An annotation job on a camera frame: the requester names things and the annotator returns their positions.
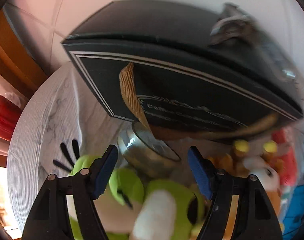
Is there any silver metal tin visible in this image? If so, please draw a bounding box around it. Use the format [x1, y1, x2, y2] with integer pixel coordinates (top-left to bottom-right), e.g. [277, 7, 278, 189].
[117, 122, 181, 179]

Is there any green frog plush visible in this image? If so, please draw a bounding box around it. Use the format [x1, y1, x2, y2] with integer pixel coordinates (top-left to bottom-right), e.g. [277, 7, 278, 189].
[52, 139, 208, 240]

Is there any small colourful tissue pack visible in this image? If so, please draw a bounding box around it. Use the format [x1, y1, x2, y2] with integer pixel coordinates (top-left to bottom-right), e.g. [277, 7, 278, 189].
[271, 127, 298, 186]

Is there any brown bear plush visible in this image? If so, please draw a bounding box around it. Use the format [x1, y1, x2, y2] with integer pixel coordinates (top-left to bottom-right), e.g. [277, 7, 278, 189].
[206, 140, 284, 214]

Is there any blue plastic storage crate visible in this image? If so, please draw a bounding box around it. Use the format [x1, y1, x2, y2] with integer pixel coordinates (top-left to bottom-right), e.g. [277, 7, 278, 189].
[283, 185, 304, 239]

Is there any red bag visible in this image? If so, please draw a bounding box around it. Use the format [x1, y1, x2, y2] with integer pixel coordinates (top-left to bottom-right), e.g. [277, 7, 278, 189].
[0, 95, 22, 141]

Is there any black coffee cup gift box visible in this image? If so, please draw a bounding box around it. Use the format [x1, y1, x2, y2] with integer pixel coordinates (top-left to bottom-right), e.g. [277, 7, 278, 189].
[62, 0, 304, 140]

